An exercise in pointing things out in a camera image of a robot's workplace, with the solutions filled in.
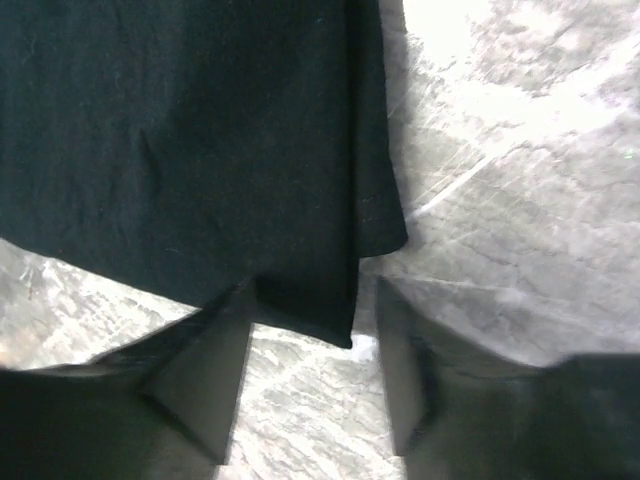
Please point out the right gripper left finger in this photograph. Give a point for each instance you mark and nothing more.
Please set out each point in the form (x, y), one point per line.
(161, 407)

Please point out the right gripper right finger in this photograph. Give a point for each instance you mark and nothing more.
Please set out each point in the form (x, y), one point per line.
(460, 411)

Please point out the black t shirt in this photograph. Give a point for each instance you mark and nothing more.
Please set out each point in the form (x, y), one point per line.
(180, 147)

